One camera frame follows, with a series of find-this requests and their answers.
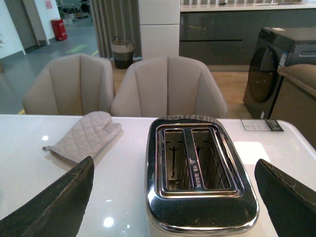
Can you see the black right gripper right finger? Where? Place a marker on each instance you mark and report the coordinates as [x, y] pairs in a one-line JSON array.
[[291, 205]]

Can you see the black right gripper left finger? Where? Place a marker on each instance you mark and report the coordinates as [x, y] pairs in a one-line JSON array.
[[58, 210]]

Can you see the white chrome two-slot toaster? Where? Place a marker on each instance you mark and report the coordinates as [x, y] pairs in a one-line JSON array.
[[195, 183]]

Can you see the grey quilted oven mitt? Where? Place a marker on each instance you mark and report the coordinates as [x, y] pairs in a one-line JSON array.
[[87, 137]]

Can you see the black label card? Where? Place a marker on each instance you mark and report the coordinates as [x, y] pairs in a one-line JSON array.
[[261, 125]]

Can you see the beige cushioned seat edge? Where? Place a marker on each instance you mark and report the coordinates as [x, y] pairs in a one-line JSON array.
[[296, 100]]

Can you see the beige chair on left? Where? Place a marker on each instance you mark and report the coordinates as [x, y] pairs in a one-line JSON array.
[[76, 84]]

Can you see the beige chair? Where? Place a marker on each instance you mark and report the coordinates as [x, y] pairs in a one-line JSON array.
[[169, 86], [76, 84]]

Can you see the dark front-load washing machine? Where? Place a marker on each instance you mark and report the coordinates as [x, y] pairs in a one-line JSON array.
[[275, 48]]

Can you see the beige chair on right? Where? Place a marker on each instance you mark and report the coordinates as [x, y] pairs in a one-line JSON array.
[[169, 86]]

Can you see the red bin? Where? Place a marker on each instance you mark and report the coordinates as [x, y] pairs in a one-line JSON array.
[[59, 29]]

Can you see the grey kitchen counter cabinet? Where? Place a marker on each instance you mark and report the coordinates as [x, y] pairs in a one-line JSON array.
[[227, 35]]

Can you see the grey pleated curtain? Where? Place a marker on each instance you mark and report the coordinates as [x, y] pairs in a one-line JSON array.
[[115, 18]]

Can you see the white pillar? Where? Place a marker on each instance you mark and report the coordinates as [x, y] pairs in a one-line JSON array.
[[159, 27]]

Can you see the woven basket with handles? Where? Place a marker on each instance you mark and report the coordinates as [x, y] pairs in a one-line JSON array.
[[123, 51]]

